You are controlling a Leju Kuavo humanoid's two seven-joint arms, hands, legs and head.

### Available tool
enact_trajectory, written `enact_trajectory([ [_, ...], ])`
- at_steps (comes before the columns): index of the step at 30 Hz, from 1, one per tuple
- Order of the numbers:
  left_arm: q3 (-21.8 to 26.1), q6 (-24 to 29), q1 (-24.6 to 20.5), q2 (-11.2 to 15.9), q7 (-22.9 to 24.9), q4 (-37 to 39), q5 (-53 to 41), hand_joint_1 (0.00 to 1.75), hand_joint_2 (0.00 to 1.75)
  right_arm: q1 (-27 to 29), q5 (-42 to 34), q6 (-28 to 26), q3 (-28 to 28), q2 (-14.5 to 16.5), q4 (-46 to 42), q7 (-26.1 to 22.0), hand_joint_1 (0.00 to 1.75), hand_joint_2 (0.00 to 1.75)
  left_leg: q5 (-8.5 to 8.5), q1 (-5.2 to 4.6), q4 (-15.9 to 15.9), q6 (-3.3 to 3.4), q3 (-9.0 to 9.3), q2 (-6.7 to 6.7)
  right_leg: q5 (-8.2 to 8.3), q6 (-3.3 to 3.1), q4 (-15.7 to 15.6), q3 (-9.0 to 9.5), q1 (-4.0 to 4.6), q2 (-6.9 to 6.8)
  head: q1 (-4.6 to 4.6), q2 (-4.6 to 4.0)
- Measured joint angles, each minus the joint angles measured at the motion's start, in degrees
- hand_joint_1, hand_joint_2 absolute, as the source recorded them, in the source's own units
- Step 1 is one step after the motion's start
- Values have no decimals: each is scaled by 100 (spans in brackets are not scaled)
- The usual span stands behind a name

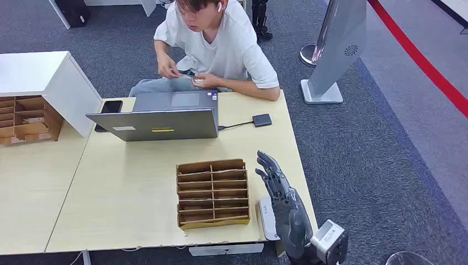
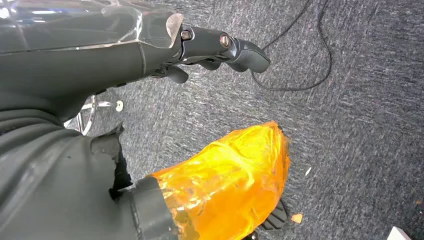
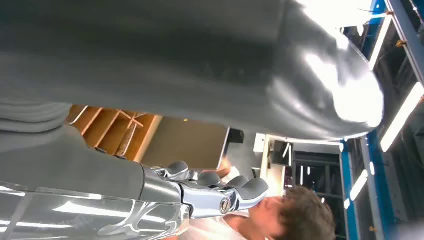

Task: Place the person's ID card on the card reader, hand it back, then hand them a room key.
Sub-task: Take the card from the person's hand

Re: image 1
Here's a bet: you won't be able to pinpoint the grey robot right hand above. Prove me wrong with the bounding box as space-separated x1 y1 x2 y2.
254 150 315 259

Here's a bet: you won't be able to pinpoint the white cabinet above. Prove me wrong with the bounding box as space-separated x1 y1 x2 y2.
0 50 103 139

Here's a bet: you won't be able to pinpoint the black smartphone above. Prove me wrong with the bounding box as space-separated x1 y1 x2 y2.
94 100 124 133

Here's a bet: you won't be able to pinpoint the clear round glass object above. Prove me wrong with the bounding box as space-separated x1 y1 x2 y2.
385 251 437 265

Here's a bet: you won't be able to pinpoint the person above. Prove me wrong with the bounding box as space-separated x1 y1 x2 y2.
129 0 281 102

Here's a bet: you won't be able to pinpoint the person's right hand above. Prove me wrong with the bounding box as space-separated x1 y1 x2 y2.
157 55 180 80

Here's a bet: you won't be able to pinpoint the grey laptop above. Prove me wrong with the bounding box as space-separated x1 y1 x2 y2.
86 90 219 142

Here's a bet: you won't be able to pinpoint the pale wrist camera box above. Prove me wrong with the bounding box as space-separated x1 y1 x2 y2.
311 219 349 265

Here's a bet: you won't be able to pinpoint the white table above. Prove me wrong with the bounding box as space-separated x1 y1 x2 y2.
48 0 158 30

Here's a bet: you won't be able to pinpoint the small black USB box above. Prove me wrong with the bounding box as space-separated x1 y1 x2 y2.
252 113 273 128

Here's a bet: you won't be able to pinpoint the white desk with black edge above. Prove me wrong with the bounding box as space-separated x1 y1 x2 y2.
430 0 468 35

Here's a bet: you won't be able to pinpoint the wooden card organizer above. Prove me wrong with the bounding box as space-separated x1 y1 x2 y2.
175 158 252 231

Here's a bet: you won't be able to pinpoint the black robot legs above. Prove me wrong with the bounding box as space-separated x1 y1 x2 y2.
251 0 274 41

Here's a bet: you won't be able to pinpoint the grey kiosk stand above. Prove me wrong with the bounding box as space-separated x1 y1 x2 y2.
300 0 368 105

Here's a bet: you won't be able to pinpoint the wooden organizer inside cabinet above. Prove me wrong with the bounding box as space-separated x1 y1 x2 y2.
0 95 65 146

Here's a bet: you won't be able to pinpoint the person's left hand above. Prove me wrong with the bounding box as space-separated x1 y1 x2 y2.
192 72 220 91

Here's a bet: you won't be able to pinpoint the black USB cable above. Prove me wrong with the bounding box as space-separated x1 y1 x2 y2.
217 120 254 131

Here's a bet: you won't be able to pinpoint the white under-desk bracket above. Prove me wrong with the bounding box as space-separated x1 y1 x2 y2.
188 243 265 257

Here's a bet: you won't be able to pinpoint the chrome stanchion base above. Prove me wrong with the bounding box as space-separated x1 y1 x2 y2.
299 44 318 68

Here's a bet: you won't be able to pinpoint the yellowish ID card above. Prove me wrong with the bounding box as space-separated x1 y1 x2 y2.
178 72 204 84

